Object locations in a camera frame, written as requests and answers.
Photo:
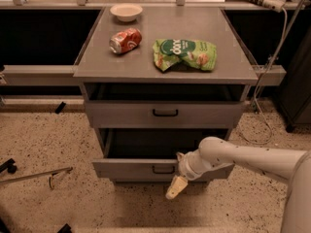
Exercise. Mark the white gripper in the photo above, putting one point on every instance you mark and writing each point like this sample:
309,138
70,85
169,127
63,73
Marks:
185,168

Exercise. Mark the grey drawer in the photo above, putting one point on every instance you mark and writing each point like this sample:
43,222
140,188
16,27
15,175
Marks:
152,114
146,155

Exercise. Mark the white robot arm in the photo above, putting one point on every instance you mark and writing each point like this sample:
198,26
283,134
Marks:
292,167

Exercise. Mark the grey drawer cabinet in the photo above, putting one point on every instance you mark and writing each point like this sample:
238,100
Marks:
187,80

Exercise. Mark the grey top drawer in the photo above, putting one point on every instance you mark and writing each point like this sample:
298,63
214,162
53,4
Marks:
152,114

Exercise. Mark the green chip bag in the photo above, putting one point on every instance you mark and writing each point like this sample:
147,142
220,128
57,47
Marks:
200,55

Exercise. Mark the metal rod with clip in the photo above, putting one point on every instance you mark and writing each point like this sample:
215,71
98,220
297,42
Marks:
50,174

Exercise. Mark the black floor foot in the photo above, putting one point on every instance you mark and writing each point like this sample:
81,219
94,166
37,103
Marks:
66,228

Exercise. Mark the dark side cabinet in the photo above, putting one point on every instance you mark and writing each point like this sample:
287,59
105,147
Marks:
293,96

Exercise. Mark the orange soda can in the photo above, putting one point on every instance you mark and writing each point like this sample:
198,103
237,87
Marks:
125,41

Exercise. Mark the white ceramic bowl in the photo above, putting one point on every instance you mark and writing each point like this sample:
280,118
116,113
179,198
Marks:
126,12

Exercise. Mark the black caster wheel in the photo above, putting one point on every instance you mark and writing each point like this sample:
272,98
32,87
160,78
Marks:
8,166

